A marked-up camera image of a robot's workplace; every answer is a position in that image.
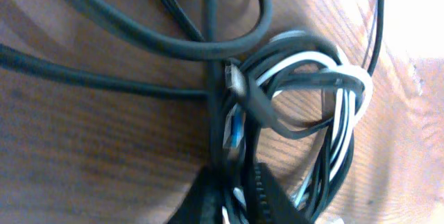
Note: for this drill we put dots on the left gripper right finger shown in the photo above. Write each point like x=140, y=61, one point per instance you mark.
x=266, y=201

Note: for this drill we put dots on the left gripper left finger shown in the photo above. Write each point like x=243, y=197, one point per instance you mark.
x=203, y=202

